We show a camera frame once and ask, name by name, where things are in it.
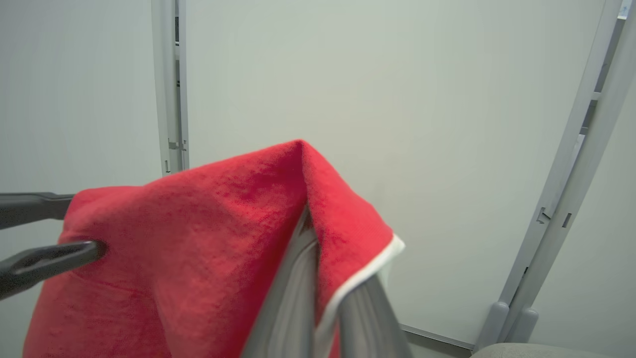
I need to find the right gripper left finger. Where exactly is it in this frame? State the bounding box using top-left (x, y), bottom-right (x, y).
top-left (242, 206), bottom-right (318, 358)

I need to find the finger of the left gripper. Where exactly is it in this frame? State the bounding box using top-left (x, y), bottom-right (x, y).
top-left (0, 240), bottom-right (107, 301)
top-left (0, 193), bottom-right (74, 229)

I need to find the red garment with white trim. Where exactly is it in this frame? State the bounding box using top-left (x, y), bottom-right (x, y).
top-left (22, 139), bottom-right (405, 358)

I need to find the grey partition post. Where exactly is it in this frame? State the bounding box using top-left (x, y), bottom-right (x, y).
top-left (151, 0), bottom-right (190, 177)
top-left (475, 0), bottom-right (636, 352)

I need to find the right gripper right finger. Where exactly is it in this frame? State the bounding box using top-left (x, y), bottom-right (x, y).
top-left (338, 274), bottom-right (413, 358)

